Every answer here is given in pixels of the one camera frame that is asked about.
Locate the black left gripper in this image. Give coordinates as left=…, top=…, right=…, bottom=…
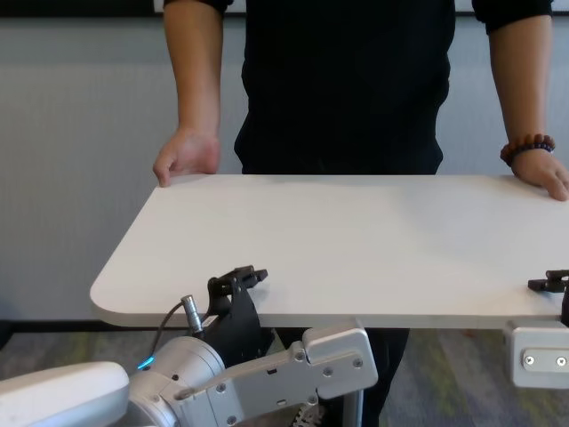
left=196, top=265, right=276, bottom=370

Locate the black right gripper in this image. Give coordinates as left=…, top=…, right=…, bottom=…
left=527, top=269, right=569, bottom=322

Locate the white rolling table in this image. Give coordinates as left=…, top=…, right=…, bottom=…
left=89, top=173, right=569, bottom=427

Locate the person's left forearm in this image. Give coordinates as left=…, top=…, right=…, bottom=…
left=486, top=17, right=555, bottom=150

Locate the person's right forearm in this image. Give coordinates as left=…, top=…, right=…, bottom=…
left=163, top=8, right=223, bottom=137

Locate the person's left hand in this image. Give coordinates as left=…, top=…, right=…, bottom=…
left=510, top=149, right=569, bottom=201

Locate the person's right hand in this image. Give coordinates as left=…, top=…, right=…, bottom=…
left=152, top=127, right=222, bottom=188

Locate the black white sneaker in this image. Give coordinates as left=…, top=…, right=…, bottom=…
left=291, top=402, right=328, bottom=427

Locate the person in black clothes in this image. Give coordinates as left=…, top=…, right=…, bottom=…
left=163, top=0, right=555, bottom=427

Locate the black baseboard strip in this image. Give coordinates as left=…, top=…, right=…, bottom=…
left=0, top=318, right=210, bottom=334

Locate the black cable silver plug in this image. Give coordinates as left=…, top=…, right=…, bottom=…
left=148, top=293, right=206, bottom=359

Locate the dark blue bead bracelet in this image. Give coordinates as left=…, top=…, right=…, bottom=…
left=509, top=142, right=557, bottom=173

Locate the brown wooden bead bracelet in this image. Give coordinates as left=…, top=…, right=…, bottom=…
left=500, top=133, right=557, bottom=168

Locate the black wall trim strip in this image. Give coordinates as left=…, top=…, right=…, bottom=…
left=0, top=0, right=477, bottom=19

